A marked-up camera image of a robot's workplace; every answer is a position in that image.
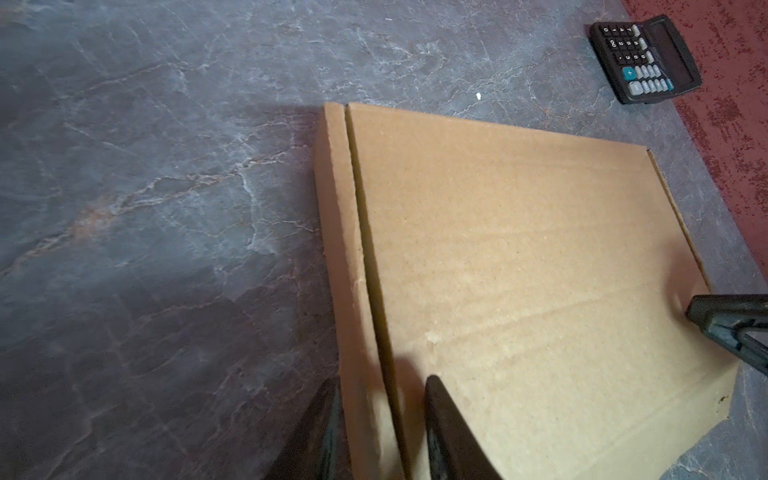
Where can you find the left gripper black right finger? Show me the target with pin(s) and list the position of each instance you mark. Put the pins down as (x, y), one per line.
(453, 451)

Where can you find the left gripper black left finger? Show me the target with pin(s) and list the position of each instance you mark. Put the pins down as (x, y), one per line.
(312, 450)

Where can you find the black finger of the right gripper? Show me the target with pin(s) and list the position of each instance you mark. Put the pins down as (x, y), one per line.
(738, 323)

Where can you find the brown cardboard box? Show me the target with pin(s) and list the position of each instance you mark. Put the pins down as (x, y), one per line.
(543, 277)

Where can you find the black desk calculator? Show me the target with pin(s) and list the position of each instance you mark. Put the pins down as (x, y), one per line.
(645, 62)

